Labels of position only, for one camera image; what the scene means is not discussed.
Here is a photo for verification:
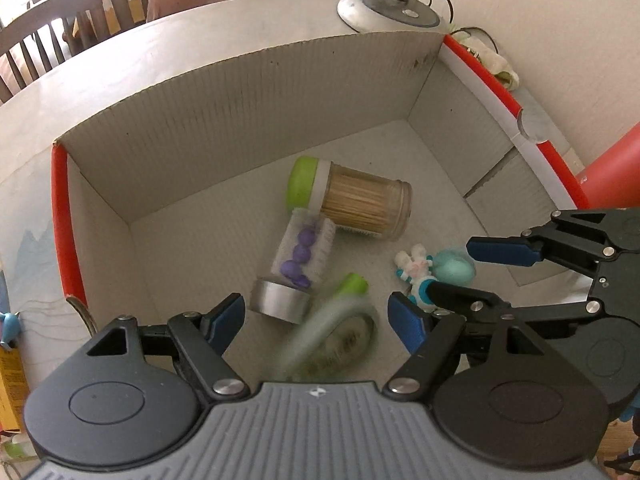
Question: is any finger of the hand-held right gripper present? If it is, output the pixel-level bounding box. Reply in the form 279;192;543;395
429;280;601;333
467;208;640;277

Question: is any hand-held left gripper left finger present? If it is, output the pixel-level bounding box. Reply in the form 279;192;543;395
75;294;251;403

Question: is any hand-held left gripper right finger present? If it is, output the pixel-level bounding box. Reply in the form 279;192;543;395
382;294;556;403

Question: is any teal egg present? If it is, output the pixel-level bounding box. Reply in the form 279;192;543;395
431;247;477;287

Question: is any glass jar with purple beads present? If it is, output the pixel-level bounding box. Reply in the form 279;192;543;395
249;208;337;324

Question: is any astronaut keychain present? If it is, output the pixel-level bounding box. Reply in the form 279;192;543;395
394;243;437;312

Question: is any toothpick jar green lid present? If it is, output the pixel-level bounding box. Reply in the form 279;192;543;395
285;155;414;239

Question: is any red cardboard box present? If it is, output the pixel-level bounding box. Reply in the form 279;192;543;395
50;30;593;341

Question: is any white power strip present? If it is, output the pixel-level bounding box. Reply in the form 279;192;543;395
450;30;521;92

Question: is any small blue figurine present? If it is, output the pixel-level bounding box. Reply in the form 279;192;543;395
0;311;24;352

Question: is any yellow rectangular box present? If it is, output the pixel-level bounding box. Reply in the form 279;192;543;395
0;347;27;433

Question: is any white green tube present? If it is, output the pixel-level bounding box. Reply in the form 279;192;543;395
0;432;38;461

